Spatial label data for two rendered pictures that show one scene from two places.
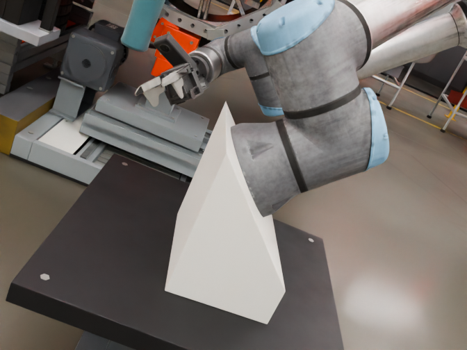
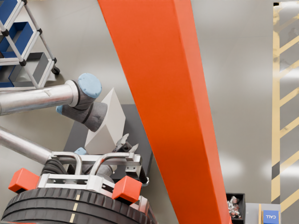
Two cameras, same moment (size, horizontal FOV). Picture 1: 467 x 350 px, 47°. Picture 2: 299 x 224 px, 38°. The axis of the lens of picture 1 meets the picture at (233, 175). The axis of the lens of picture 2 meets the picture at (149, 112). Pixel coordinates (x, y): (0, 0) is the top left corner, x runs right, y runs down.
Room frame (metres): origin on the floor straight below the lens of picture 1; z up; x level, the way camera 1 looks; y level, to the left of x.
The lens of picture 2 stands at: (2.48, 1.19, 2.41)
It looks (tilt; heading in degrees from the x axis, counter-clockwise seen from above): 46 degrees down; 210
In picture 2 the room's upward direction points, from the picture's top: 19 degrees counter-clockwise
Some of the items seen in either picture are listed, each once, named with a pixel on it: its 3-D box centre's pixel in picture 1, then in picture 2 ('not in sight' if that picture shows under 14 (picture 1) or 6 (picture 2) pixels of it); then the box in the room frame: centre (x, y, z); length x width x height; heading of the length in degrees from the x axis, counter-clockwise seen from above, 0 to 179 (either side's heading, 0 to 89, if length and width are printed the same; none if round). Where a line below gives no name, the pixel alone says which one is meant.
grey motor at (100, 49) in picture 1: (98, 69); not in sight; (2.01, 0.66, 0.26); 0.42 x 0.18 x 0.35; 6
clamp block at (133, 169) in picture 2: not in sight; (133, 166); (1.56, 0.50, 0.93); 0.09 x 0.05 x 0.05; 6
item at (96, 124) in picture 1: (156, 133); not in sight; (1.95, 0.34, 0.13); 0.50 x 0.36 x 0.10; 96
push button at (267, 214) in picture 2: not in sight; (271, 218); (1.47, 1.04, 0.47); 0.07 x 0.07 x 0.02; 6
